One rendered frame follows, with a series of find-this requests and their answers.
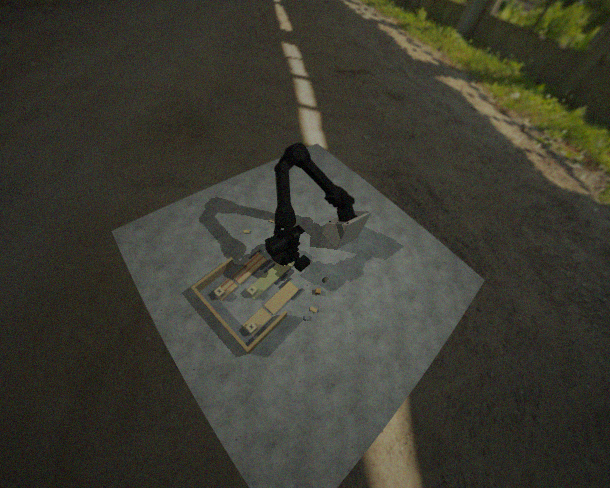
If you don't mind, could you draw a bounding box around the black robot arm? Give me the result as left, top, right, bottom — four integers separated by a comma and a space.
265, 142, 358, 266

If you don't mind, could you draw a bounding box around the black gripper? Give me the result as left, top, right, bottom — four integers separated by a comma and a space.
287, 242, 310, 272

